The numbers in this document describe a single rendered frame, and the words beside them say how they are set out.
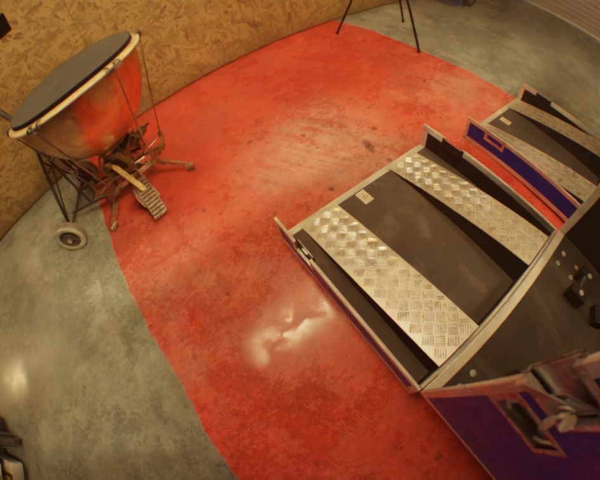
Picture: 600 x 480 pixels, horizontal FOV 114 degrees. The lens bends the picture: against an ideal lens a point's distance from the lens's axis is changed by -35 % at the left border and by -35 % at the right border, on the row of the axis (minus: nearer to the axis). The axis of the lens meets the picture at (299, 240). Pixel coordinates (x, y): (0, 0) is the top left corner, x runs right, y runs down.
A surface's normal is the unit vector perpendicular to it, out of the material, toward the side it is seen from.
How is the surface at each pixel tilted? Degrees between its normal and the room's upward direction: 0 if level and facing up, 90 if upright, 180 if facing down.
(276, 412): 0
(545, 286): 0
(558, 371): 90
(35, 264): 0
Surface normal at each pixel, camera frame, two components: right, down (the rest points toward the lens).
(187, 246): -0.14, -0.49
